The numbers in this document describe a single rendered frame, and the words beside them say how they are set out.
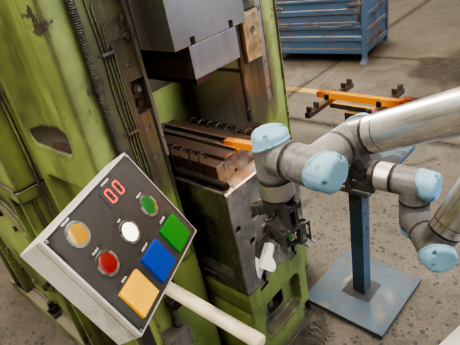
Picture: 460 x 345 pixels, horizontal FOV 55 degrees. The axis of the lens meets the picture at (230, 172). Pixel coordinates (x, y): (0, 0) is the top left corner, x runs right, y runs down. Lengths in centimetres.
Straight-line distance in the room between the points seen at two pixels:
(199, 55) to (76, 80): 34
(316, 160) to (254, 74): 95
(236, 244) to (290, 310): 61
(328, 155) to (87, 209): 51
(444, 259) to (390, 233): 152
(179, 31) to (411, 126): 69
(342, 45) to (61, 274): 459
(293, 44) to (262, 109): 373
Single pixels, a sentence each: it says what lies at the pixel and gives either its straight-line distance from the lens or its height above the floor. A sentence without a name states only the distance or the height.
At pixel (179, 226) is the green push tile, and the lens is 112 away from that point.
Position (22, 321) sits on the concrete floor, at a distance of 272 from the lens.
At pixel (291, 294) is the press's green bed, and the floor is 18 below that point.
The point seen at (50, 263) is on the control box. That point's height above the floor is 115.
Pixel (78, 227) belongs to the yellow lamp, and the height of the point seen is 117.
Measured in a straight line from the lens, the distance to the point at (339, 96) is 172.
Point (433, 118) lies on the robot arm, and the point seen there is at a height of 133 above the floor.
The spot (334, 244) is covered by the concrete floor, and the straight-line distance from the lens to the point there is 253.
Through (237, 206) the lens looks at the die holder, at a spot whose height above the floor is 85.
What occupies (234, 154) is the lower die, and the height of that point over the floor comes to 98.
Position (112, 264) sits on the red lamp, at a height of 108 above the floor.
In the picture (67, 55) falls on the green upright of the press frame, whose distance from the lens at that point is 120.
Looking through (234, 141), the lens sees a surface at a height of 101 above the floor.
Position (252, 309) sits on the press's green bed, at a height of 39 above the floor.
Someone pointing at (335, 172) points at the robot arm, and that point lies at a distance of 78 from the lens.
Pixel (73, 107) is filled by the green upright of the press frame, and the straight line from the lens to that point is 122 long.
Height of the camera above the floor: 165
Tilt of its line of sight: 30 degrees down
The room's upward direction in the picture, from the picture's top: 12 degrees counter-clockwise
